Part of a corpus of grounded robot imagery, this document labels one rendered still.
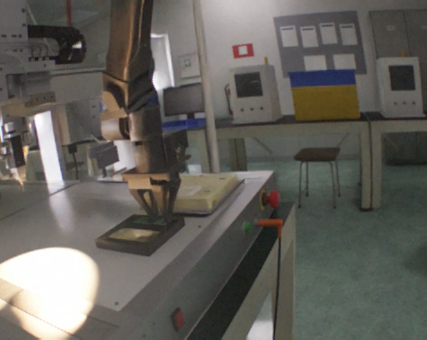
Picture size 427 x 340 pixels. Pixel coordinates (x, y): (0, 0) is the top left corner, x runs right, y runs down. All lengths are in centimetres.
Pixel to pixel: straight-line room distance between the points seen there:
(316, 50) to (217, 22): 147
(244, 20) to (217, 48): 58
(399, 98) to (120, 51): 262
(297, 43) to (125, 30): 412
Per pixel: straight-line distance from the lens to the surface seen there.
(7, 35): 64
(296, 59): 452
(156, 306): 40
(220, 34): 483
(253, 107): 298
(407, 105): 293
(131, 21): 46
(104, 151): 102
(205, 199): 62
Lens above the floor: 109
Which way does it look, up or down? 13 degrees down
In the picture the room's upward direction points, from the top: 8 degrees counter-clockwise
